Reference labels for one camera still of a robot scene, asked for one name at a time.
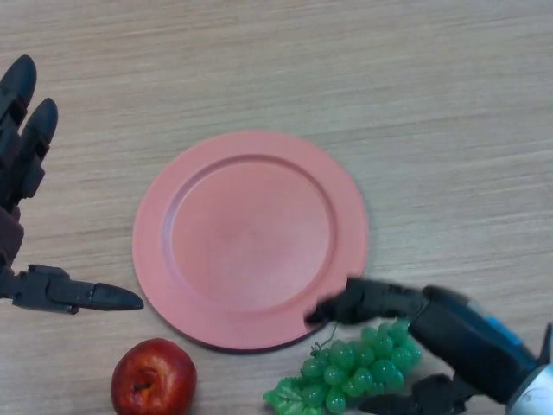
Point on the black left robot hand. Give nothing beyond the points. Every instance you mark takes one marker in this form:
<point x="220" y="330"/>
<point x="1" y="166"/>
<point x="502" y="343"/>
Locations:
<point x="21" y="147"/>

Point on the pink round plate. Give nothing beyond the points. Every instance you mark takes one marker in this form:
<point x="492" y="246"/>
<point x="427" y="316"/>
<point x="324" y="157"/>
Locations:
<point x="251" y="243"/>

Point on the green grapes bunch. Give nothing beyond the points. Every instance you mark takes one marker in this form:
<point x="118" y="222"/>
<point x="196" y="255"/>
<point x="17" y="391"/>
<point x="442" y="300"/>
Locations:
<point x="363" y="367"/>

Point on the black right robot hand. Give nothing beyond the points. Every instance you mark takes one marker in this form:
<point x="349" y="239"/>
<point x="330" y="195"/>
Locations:
<point x="458" y="337"/>

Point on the red apple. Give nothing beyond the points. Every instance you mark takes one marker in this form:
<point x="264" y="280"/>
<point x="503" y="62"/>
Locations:
<point x="153" y="378"/>

